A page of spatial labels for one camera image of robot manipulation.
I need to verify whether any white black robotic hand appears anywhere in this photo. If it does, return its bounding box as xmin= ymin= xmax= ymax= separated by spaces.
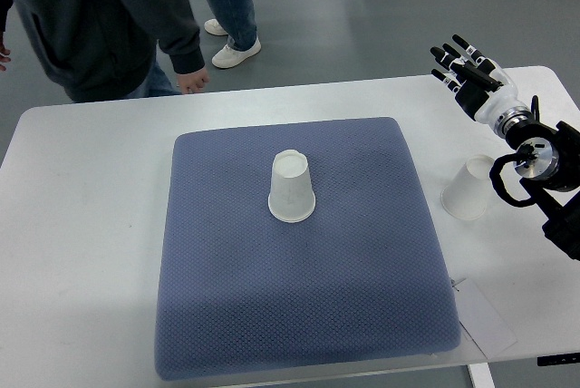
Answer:
xmin=430 ymin=34 xmax=533 ymax=138

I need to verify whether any white paper cup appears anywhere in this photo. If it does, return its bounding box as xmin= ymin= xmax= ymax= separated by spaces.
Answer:
xmin=267 ymin=150 xmax=315 ymax=223
xmin=440 ymin=155 xmax=494 ymax=221

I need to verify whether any white paper cup on cushion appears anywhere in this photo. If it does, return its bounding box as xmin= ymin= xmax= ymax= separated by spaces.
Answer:
xmin=267 ymin=150 xmax=315 ymax=223

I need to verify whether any white paper tag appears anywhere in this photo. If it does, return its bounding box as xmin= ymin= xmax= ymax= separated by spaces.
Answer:
xmin=452 ymin=278 xmax=517 ymax=358

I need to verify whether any blue mesh cushion pad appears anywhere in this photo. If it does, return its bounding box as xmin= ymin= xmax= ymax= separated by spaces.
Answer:
xmin=155 ymin=117 xmax=461 ymax=381

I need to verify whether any black table control panel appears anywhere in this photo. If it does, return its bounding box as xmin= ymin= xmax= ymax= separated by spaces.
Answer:
xmin=536 ymin=352 xmax=580 ymax=367

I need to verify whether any white table leg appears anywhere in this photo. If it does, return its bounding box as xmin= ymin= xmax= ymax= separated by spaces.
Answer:
xmin=468 ymin=363 xmax=495 ymax=388

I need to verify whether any person in jeans and sneakers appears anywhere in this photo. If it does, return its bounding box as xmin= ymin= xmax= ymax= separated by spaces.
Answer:
xmin=204 ymin=0 xmax=261 ymax=69

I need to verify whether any person in dark hoodie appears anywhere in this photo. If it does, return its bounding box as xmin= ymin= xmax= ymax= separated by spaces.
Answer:
xmin=14 ymin=0 xmax=209 ymax=102

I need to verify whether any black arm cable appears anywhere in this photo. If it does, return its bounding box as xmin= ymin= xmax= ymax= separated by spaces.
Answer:
xmin=488 ymin=154 xmax=538 ymax=208

